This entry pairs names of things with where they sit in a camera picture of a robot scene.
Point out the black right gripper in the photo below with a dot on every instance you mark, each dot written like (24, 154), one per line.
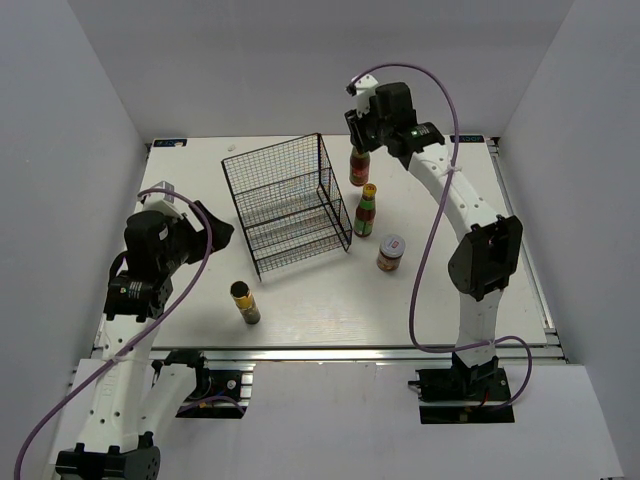
(356, 124)

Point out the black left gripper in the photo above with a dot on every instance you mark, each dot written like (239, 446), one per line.
(199, 239)

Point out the red chili sauce bottle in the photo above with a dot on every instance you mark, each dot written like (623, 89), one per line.
(359, 167)

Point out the green label sauce bottle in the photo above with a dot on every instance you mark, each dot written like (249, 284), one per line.
(365, 211)

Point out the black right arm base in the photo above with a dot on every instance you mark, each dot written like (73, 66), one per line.
(443, 400)

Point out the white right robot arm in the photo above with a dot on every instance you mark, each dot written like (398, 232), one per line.
(488, 243)

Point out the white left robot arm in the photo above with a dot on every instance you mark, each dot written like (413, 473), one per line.
(120, 438)

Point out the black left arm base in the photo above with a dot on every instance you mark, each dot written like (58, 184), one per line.
(218, 393)

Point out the black cap pepper shaker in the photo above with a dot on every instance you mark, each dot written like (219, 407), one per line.
(245, 302)

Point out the blue label sticker right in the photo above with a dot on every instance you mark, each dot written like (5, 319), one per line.
(467, 138)

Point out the blue label sticker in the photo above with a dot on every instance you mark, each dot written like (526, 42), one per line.
(169, 143)
(467, 138)

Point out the blue label sticker left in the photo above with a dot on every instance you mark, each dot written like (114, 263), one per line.
(169, 143)

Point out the orange jar white lid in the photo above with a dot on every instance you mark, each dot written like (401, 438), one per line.
(391, 250)

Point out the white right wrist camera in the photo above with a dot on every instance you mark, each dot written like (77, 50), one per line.
(362, 90)

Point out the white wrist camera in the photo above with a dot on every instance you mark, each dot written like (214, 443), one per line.
(362, 90)
(162, 202)

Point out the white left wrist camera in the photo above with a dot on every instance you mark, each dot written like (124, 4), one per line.
(162, 202)

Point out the black wire tiered rack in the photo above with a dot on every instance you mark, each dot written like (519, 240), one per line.
(288, 202)

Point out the aluminium front rail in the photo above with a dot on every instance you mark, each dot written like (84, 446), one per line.
(508, 352)

